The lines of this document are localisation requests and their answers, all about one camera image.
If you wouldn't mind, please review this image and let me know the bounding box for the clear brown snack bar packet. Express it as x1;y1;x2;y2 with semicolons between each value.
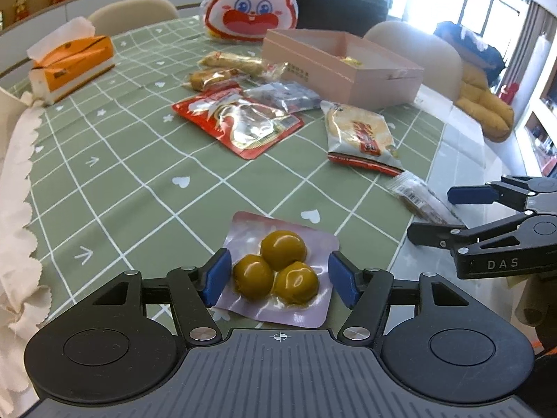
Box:
386;171;464;225

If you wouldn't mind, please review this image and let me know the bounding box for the green plum vacuum packet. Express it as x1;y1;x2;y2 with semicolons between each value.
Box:
215;211;340;328

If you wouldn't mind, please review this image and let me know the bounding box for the rice cracker packet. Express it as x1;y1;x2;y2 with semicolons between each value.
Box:
320;100;404;177

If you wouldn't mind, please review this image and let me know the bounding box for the red roast duck packet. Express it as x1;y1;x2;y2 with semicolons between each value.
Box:
172;86;304;160

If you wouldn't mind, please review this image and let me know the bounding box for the yellow candy packet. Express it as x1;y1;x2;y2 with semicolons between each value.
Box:
339;57;362;67

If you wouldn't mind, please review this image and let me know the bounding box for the yellow cushion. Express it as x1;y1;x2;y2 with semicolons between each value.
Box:
455;61;515;142

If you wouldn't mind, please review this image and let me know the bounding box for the green checked tablecloth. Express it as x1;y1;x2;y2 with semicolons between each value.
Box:
0;15;447;331

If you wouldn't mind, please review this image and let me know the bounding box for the beige chair at right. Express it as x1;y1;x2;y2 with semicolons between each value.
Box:
363;21;463;102

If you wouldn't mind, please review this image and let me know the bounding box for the pink cardboard box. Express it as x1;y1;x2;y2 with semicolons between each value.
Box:
261;29;424;110

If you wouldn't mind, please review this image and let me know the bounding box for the silver clear snack packet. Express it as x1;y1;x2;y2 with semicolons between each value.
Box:
244;81;321;113

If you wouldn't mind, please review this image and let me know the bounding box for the small brown cake packet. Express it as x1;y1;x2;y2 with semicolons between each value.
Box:
188;68;241;92

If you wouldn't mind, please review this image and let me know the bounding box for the long yellow pastry packet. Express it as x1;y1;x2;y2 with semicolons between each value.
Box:
198;51;288;81

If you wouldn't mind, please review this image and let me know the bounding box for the orange tissue box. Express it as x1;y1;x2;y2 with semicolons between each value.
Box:
26;16;114;105

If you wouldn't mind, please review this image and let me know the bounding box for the beige dining chair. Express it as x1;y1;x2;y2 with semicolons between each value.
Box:
88;0;179;36

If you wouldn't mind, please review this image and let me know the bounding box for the red white rabbit bag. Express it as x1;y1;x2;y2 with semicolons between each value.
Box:
201;0;298;41

